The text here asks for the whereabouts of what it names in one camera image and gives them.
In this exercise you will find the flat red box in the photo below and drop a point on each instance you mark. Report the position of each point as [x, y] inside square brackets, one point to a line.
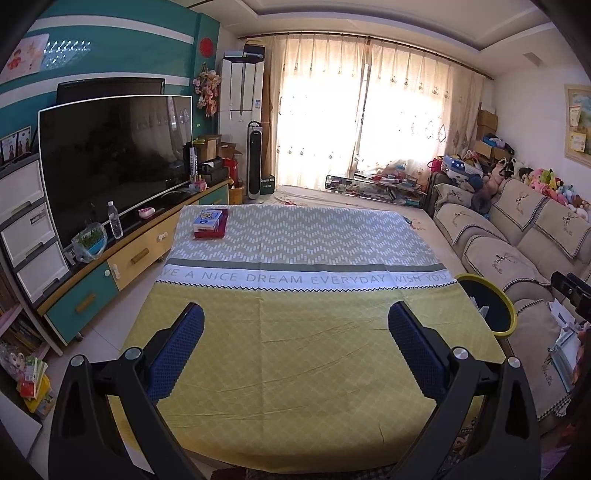
[224, 226]

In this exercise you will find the dark box on air conditioner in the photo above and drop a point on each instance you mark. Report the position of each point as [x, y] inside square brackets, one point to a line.
[254, 50]

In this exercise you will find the small black television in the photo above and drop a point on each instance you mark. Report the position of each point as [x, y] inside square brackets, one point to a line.
[111, 90]

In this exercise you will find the row of photo frames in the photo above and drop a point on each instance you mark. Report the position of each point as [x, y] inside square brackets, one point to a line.
[16, 145]

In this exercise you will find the patterned floor mat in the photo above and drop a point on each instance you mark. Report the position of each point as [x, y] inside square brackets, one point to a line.
[464, 438]

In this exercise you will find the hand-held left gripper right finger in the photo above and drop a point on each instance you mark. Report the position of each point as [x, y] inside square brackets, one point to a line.
[415, 350]

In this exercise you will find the clear plastic bag with greens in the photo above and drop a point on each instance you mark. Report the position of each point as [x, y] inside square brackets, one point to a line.
[90, 242]

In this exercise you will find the cluttered glass coffee table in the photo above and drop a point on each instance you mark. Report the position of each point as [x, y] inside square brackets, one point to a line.
[369, 189]

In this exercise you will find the person's right hand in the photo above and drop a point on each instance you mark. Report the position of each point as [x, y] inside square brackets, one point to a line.
[584, 355]

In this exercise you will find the white and black tower fan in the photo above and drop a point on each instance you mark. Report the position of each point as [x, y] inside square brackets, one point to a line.
[255, 161]

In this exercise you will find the open cardboard box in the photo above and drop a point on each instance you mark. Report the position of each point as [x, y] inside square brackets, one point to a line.
[230, 151]

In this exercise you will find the beige sofa with embroidered covers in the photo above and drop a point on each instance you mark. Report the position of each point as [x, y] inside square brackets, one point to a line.
[503, 249]

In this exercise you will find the large curved television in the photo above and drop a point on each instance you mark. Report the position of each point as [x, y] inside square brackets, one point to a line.
[115, 161]

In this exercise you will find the teal and yellow television stand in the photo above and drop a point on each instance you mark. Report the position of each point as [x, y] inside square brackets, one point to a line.
[138, 254]

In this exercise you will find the hanging artificial flowers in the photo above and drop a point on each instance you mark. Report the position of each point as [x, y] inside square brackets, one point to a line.
[207, 90]

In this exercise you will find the red round wall ornament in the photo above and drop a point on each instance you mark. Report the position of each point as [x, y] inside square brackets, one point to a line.
[207, 46]

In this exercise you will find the clear water bottle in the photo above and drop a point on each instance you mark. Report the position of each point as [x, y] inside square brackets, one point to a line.
[115, 224]

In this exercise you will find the pink wall drawing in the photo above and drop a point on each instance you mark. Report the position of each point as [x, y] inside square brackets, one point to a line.
[27, 53]

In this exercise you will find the framed wall picture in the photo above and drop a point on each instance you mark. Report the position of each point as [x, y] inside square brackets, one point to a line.
[579, 122]

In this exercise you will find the brown curtain rod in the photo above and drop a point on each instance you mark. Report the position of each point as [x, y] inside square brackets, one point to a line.
[323, 35]

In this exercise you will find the red canister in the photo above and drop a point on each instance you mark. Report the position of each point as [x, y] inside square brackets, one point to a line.
[231, 173]

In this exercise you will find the papers in plastic sleeve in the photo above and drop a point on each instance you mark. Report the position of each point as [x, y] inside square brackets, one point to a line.
[565, 341]

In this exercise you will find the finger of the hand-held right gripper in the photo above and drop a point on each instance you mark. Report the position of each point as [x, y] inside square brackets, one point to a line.
[565, 281]

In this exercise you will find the cluttered bookshelf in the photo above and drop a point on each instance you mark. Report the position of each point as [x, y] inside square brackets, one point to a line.
[23, 360]

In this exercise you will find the white plastic drawer cabinet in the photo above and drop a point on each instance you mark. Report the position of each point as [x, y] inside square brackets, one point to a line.
[32, 240]

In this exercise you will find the pile of plush toys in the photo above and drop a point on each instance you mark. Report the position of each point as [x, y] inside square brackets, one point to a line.
[549, 182]

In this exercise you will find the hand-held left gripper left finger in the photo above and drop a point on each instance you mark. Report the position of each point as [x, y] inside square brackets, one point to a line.
[178, 350]

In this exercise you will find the black bin with yellow rim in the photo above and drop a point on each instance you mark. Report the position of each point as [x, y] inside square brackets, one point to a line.
[489, 288]

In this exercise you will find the tall black and white box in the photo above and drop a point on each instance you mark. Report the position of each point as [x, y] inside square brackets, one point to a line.
[190, 161]

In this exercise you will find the brown cardboard box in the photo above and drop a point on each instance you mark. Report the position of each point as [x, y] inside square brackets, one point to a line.
[489, 150]
[487, 118]
[487, 133]

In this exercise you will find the yellow wooden bucket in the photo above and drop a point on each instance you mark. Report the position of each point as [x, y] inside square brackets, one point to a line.
[236, 195]

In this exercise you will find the ceiling air vent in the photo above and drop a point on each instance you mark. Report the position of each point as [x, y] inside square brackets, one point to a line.
[531, 61]

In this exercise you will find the white standing air conditioner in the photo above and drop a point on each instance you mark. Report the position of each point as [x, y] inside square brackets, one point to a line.
[240, 92]

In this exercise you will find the closed cardboard box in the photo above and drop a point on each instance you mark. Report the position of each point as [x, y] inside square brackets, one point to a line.
[210, 146]

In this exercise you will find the cream embroidered curtain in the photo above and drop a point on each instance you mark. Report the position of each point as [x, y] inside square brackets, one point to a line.
[415, 106]
[318, 110]

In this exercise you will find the dark green appliance box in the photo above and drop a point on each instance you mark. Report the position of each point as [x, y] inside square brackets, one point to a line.
[268, 184]

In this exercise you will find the small blue box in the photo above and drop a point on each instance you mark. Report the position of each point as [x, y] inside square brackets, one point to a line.
[207, 220]

